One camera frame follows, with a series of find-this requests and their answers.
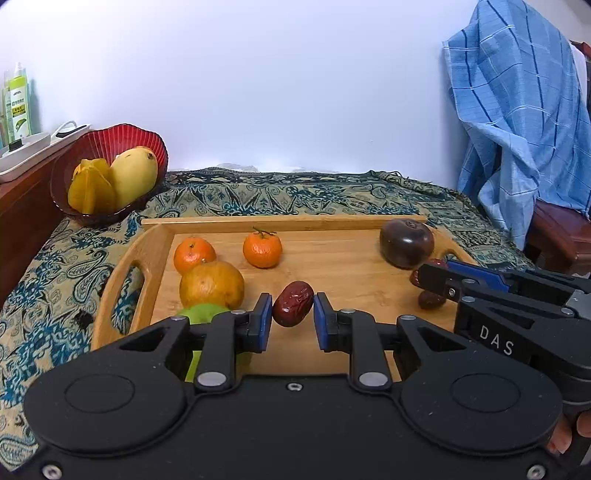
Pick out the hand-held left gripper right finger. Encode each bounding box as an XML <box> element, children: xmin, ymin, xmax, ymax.
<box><xmin>313</xmin><ymin>291</ymin><xmax>467</xmax><ymax>389</ymax></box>

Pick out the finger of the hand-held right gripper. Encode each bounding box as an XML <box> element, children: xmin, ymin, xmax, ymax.
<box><xmin>446</xmin><ymin>259</ymin><xmax>591</xmax><ymax>296</ymax></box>
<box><xmin>417</xmin><ymin>263</ymin><xmax>575</xmax><ymax>320</ymax></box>

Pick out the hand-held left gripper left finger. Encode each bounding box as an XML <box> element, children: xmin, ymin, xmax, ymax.
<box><xmin>117</xmin><ymin>292</ymin><xmax>274</xmax><ymax>392</ymax></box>

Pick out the red date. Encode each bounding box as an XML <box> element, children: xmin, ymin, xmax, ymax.
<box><xmin>409</xmin><ymin>258</ymin><xmax>450</xmax><ymax>288</ymax></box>
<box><xmin>417</xmin><ymin>291</ymin><xmax>447</xmax><ymax>310</ymax></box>
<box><xmin>272</xmin><ymin>281</ymin><xmax>315</xmax><ymax>328</ymax></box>

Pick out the large orange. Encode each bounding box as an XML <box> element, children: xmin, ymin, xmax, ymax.
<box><xmin>179</xmin><ymin>261</ymin><xmax>245</xmax><ymax>310</ymax></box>

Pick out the wooden tray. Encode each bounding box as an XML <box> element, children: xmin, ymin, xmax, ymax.
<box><xmin>91</xmin><ymin>215</ymin><xmax>481</xmax><ymax>384</ymax></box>

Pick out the person's right hand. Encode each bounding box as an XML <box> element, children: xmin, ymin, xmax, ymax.
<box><xmin>544</xmin><ymin>410</ymin><xmax>591</xmax><ymax>459</ymax></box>

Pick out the dark purple round fruit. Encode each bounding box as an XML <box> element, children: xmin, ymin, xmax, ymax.
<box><xmin>379</xmin><ymin>219</ymin><xmax>435</xmax><ymax>270</ymax></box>

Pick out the green citrus fruit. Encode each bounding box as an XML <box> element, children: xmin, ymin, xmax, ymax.
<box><xmin>176</xmin><ymin>303</ymin><xmax>253</xmax><ymax>384</ymax></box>

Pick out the small mandarin with stem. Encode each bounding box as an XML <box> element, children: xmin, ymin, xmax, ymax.
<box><xmin>243</xmin><ymin>227</ymin><xmax>283</xmax><ymax>269</ymax></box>

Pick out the wooden chair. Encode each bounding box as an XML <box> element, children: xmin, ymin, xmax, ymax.
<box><xmin>524</xmin><ymin>39</ymin><xmax>591</xmax><ymax>278</ymax></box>

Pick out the blue plaid cloth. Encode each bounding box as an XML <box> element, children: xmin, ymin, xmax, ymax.
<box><xmin>443</xmin><ymin>0</ymin><xmax>591</xmax><ymax>251</ymax></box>

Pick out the yellow mango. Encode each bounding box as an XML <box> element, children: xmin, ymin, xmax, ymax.
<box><xmin>110</xmin><ymin>147</ymin><xmax>159</xmax><ymax>210</ymax></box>

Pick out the paisley patterned blanket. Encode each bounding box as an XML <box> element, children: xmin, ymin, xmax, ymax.
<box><xmin>0</xmin><ymin>166</ymin><xmax>539</xmax><ymax>460</ymax></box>

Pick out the yellow starfruit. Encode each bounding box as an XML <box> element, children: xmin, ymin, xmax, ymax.
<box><xmin>68</xmin><ymin>170</ymin><xmax>117</xmax><ymax>216</ymax></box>
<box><xmin>73</xmin><ymin>158</ymin><xmax>112</xmax><ymax>178</ymax></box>

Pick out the red ribbed bowl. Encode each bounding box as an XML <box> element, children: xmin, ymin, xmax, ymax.
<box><xmin>50</xmin><ymin>123</ymin><xmax>168</xmax><ymax>227</ymax></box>

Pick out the brown wooden cabinet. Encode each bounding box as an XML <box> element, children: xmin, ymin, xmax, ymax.
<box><xmin>0</xmin><ymin>141</ymin><xmax>75</xmax><ymax>308</ymax></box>

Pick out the white plastic tray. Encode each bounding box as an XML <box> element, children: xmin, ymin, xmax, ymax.
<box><xmin>0</xmin><ymin>132</ymin><xmax>51</xmax><ymax>184</ymax></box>

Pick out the green and white bottle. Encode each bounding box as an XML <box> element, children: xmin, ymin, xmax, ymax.
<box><xmin>4</xmin><ymin>62</ymin><xmax>31</xmax><ymax>145</ymax></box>

